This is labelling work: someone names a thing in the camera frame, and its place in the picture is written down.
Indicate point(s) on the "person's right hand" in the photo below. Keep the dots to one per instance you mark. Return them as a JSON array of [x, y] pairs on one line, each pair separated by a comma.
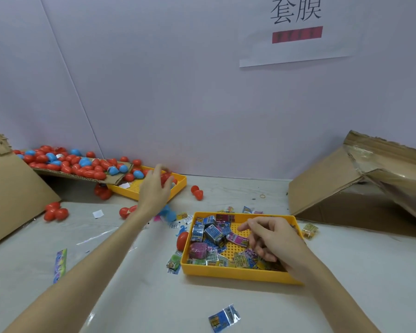
[[281, 242]]

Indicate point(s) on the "person's left hand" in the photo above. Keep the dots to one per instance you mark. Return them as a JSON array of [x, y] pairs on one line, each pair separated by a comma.
[[154, 194]]

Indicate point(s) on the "yellow label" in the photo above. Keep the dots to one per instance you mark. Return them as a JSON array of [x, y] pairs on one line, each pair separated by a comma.
[[309, 231]]

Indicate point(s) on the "pile of plastic eggs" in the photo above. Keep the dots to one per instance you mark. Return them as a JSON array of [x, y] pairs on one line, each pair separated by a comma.
[[76, 161]]

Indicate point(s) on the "blue packet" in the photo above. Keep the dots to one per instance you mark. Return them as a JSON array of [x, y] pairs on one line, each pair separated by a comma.
[[224, 318]]

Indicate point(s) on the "person's left forearm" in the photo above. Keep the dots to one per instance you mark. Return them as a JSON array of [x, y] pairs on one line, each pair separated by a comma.
[[76, 281]]

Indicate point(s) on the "yellow tray under eggs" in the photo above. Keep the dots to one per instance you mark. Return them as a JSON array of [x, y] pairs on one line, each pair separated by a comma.
[[177, 183]]

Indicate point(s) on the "small white paper scrap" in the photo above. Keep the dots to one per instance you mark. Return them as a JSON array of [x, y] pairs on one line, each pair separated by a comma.
[[98, 213]]

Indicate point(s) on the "yellow plastic tray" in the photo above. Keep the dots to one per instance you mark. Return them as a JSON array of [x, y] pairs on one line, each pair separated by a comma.
[[225, 272]]

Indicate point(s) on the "torn flattened cardboard box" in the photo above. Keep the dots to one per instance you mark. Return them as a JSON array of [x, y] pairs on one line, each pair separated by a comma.
[[322, 176]]

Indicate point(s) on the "brown cardboard sheet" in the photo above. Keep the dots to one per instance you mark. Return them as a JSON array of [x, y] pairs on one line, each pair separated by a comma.
[[62, 173]]

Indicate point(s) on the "clear bag with coloured label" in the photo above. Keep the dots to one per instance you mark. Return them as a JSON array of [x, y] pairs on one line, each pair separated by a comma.
[[59, 265]]

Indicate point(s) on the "tall brown cardboard box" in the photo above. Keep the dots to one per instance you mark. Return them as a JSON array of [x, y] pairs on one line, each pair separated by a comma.
[[10, 194]]

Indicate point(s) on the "white paper sign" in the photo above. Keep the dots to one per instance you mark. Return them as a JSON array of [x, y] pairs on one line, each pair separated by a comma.
[[301, 48]]

